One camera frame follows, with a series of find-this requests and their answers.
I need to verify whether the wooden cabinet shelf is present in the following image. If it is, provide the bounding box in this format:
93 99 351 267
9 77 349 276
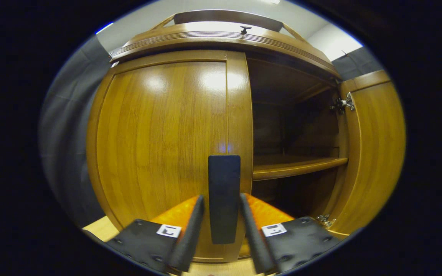
252 154 349 181

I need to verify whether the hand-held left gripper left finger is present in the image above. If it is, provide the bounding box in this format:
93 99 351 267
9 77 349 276
106 194 205 273

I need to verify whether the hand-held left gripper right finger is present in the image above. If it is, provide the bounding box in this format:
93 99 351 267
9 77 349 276
239 193 340 274

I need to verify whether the black door handle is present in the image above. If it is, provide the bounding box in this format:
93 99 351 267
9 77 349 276
208 155 241 245

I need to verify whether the wooden cabinet drawer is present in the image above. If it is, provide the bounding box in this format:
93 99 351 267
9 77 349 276
110 21 340 79

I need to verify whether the wooden shoe cabinet door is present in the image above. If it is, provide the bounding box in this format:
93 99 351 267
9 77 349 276
86 50 254 263
327 70 406 236

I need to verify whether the wooden double-door shoe cabinet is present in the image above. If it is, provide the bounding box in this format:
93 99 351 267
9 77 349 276
86 9 406 265

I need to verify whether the metal door hinge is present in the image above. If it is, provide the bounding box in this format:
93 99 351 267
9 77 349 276
330 92 356 115
317 214 336 230

